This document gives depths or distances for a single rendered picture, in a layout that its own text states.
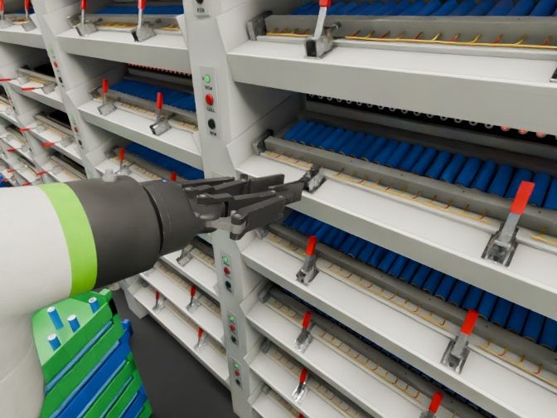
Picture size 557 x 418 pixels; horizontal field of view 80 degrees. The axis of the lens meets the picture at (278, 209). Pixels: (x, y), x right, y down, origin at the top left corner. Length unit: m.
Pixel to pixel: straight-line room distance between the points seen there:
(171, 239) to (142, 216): 0.04
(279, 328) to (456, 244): 0.48
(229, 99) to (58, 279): 0.40
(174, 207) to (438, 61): 0.31
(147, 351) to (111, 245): 1.27
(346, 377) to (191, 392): 0.76
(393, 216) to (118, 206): 0.34
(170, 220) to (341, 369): 0.54
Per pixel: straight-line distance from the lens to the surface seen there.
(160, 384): 1.44
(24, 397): 0.35
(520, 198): 0.44
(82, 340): 0.97
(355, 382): 0.76
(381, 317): 0.60
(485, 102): 0.40
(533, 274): 0.46
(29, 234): 0.27
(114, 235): 0.28
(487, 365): 0.60
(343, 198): 0.51
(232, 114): 0.60
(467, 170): 0.54
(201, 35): 0.62
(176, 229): 0.32
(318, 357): 0.78
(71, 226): 0.28
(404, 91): 0.42
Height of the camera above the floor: 1.17
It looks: 30 degrees down
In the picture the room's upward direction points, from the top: straight up
